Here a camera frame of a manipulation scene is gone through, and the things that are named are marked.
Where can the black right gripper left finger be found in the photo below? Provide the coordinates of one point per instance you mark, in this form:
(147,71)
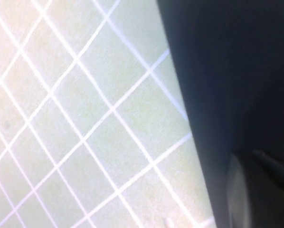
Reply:
(251,197)

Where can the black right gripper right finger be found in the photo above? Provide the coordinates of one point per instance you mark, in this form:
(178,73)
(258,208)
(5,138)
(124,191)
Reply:
(277,166)

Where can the black glasses case printed sides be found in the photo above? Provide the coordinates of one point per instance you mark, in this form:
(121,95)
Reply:
(227,71)

